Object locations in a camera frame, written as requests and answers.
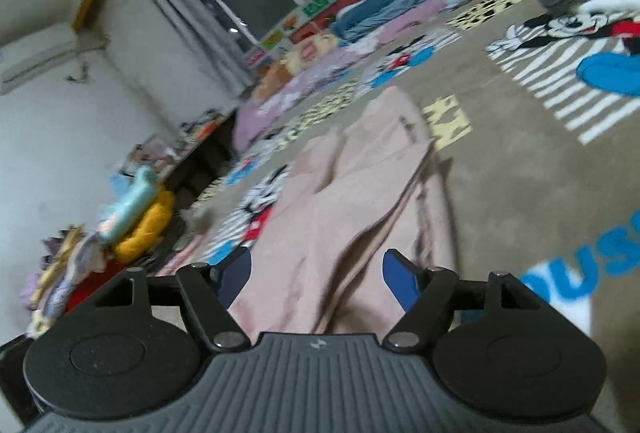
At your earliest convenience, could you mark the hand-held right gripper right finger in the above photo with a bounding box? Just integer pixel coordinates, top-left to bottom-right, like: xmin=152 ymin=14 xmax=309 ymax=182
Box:
xmin=384 ymin=249 xmax=548 ymax=349

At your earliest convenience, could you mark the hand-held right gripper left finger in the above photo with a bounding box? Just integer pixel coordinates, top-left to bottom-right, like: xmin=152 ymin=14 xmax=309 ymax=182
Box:
xmin=87 ymin=247 xmax=252 ymax=354

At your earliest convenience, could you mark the pale pink fleece garment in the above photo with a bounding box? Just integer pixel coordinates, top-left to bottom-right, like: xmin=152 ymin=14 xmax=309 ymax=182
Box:
xmin=226 ymin=84 xmax=459 ymax=337

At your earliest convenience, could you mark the pile of mixed folded clothes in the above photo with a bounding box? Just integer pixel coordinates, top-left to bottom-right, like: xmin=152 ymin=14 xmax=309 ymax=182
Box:
xmin=19 ymin=224 xmax=132 ymax=335

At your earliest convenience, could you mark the pink folded garment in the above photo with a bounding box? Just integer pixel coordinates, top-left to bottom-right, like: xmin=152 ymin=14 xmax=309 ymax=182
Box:
xmin=154 ymin=232 xmax=212 ymax=277

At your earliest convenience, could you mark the yellow knit sweater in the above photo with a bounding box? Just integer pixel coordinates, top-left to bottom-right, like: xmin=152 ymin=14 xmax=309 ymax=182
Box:
xmin=111 ymin=189 xmax=177 ymax=265

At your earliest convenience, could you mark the dark desk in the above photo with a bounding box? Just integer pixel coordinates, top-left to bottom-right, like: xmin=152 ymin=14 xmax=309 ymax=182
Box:
xmin=159 ymin=109 xmax=242 ymax=214

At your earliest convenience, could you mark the mint folded garment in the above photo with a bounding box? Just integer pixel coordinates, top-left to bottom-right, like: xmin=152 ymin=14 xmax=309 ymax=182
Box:
xmin=96 ymin=164 xmax=157 ymax=247

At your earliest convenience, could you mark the cartoon mouse printed blanket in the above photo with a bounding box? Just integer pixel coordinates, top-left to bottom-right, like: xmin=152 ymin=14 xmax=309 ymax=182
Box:
xmin=155 ymin=0 xmax=640 ymax=341

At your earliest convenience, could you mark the clutter of small desk items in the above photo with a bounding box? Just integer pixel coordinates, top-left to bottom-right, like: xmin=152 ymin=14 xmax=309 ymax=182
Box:
xmin=119 ymin=109 xmax=227 ymax=180

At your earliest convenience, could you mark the lilac printed bedsheet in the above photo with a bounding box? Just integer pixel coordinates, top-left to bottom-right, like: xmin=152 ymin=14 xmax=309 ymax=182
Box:
xmin=231 ymin=0 xmax=477 ymax=154

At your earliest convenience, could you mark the orange cartoon fleece pillow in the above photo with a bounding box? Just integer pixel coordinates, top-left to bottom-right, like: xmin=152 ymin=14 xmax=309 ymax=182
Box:
xmin=254 ymin=32 xmax=337 ymax=100

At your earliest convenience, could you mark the grey curtain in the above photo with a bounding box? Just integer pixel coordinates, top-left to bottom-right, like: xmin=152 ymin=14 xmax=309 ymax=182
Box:
xmin=116 ymin=0 xmax=257 ymax=100

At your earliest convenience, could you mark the white air conditioner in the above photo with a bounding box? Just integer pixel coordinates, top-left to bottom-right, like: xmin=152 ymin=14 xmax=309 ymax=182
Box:
xmin=0 ymin=22 xmax=82 ymax=94

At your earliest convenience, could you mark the white folded garment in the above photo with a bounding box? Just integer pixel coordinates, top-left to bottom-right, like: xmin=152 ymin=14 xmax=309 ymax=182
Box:
xmin=544 ymin=0 xmax=640 ymax=34

